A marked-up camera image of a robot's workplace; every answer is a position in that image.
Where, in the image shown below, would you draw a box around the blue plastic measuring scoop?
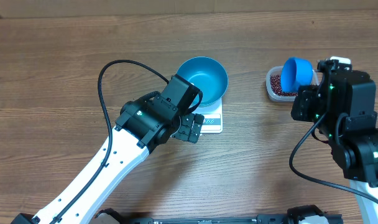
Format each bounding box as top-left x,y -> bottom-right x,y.
280,57 -> 313,93

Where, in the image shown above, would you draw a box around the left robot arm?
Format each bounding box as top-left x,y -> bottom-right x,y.
13,75 -> 203,223

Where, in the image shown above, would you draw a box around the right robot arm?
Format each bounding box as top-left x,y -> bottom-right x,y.
281,57 -> 378,223

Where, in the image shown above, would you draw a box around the white digital kitchen scale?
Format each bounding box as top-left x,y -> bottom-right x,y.
194,99 -> 223,134

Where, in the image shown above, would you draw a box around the blue metal bowl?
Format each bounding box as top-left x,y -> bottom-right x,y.
177,57 -> 229,107

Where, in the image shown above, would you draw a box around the red beans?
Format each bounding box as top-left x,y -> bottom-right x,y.
270,75 -> 298,96

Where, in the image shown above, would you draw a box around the clear plastic container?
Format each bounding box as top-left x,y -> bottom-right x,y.
265,65 -> 320,103

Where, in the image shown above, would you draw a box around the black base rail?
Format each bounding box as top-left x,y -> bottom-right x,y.
90,205 -> 344,224

